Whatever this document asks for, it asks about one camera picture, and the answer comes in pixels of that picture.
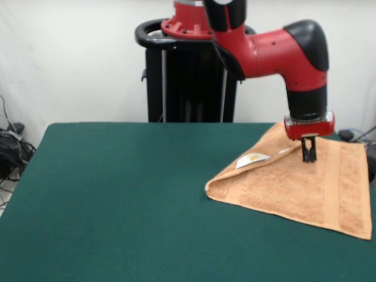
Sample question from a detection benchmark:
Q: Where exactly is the black cable tangle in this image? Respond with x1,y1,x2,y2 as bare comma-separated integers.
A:
337,126,376,180
0,93,38,209

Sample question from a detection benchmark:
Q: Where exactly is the tan terry towel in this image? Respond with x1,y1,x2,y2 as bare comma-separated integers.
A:
204,122,373,241

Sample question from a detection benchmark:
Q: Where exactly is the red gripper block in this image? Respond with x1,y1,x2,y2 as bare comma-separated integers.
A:
283,110,335,164

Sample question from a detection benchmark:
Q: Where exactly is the dark green table cloth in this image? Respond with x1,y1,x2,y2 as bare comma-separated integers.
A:
0,122,376,282

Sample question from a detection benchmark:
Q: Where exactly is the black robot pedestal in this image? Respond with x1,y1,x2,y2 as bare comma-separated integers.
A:
135,19,256,123

